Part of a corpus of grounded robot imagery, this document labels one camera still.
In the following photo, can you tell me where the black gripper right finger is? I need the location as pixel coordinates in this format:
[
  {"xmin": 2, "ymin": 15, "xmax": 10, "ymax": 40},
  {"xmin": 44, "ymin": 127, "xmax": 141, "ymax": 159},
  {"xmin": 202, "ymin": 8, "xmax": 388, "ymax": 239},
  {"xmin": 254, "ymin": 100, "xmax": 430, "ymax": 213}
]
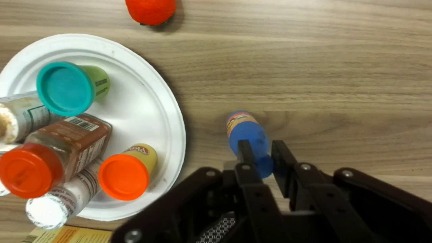
[{"xmin": 271, "ymin": 139, "xmax": 383, "ymax": 243}]

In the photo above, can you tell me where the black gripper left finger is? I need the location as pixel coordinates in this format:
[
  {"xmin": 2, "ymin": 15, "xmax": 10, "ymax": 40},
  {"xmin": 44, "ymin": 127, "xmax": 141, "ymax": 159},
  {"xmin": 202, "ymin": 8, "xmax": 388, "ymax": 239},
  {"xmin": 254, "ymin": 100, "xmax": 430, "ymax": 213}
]
[{"xmin": 231, "ymin": 139, "xmax": 292, "ymax": 243}]

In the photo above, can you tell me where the blue bottle orange label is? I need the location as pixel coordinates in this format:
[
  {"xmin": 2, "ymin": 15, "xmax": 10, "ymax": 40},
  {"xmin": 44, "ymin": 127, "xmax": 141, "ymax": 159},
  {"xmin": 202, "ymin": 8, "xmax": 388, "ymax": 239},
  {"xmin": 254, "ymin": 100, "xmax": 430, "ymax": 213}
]
[{"xmin": 225, "ymin": 109, "xmax": 276, "ymax": 179}]

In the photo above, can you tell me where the yellow tub orange lid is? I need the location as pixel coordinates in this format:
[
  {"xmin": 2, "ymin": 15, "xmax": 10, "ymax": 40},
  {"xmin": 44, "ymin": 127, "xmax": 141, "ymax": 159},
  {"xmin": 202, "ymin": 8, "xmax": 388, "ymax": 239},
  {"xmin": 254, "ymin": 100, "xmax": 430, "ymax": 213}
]
[{"xmin": 98, "ymin": 142, "xmax": 160, "ymax": 202}]

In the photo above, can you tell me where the spice jar orange lid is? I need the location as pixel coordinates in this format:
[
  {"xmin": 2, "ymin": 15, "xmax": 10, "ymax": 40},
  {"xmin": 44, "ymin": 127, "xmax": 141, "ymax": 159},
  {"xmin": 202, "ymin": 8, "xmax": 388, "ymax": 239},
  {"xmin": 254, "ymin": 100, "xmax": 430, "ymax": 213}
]
[{"xmin": 0, "ymin": 112, "xmax": 114, "ymax": 200}]

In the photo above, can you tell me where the orange plush ball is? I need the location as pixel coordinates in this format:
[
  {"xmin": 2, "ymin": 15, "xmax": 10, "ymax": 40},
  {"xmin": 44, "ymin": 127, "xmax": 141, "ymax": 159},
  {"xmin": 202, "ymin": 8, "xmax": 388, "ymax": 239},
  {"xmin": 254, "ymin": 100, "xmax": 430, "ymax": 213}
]
[{"xmin": 125, "ymin": 0, "xmax": 179, "ymax": 27}]

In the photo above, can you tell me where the small tub teal lid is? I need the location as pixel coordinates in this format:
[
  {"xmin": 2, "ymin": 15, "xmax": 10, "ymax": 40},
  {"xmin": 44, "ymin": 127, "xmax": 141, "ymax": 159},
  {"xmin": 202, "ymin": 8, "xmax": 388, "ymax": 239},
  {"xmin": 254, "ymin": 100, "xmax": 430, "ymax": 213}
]
[{"xmin": 36, "ymin": 61, "xmax": 113, "ymax": 119}]

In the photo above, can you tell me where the pill bottle dark blue label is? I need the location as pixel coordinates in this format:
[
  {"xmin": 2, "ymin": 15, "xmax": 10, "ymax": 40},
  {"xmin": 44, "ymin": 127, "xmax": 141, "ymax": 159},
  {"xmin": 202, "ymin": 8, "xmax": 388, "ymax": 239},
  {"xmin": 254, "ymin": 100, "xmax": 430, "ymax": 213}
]
[{"xmin": 0, "ymin": 142, "xmax": 19, "ymax": 198}]

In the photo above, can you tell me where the white paper plate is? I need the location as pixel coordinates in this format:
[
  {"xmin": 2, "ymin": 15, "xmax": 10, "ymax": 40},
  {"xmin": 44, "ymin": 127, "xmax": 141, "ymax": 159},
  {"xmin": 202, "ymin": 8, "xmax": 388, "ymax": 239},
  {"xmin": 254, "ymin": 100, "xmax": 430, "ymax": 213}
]
[{"xmin": 0, "ymin": 32, "xmax": 188, "ymax": 223}]

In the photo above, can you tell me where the open yellow cardboard box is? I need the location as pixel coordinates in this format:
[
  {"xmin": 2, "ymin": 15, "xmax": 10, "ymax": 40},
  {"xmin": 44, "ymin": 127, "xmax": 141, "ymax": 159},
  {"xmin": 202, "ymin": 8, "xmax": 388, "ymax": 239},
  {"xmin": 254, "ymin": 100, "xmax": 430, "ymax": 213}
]
[{"xmin": 22, "ymin": 225, "xmax": 115, "ymax": 243}]

